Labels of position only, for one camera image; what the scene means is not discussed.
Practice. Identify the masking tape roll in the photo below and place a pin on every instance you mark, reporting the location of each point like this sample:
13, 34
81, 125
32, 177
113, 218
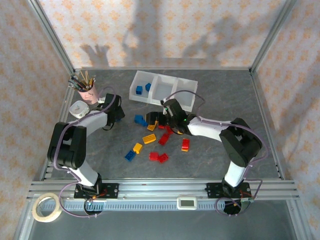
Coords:
36, 212

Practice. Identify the pink pencil cup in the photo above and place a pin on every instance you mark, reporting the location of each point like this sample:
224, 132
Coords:
89, 96

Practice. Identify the aluminium frame post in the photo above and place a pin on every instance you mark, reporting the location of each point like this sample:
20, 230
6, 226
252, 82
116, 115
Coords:
272, 35
51, 37

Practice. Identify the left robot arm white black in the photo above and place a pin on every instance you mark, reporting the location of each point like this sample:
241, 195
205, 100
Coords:
92, 120

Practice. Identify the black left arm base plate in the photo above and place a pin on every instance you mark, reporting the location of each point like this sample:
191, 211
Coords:
112, 191

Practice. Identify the aluminium mounting rail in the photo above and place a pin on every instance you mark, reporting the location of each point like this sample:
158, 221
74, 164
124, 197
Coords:
162, 187

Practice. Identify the blue lego brick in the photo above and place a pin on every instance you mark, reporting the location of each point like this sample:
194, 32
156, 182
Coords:
119, 120
130, 155
148, 86
143, 123
139, 90
138, 118

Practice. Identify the tan wooden pencil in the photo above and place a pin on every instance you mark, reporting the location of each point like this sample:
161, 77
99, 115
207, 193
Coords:
82, 75
86, 76

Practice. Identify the white digital display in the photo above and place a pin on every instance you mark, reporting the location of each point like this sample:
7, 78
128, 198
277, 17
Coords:
187, 203

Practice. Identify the white bin for yellow bricks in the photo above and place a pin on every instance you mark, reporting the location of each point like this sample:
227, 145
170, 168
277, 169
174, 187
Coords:
162, 87

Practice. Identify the long yellow lego brick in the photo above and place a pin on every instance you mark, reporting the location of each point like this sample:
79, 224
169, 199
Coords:
149, 138

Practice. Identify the dark pencil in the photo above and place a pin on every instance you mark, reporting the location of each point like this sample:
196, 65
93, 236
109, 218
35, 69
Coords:
76, 82
75, 86

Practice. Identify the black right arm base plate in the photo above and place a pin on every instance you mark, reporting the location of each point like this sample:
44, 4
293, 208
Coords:
212, 191

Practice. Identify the red lego brick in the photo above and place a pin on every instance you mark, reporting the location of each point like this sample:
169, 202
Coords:
161, 127
163, 158
185, 143
169, 130
153, 156
164, 139

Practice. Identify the yellow pencil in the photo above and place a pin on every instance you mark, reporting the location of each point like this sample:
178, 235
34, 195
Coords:
91, 82

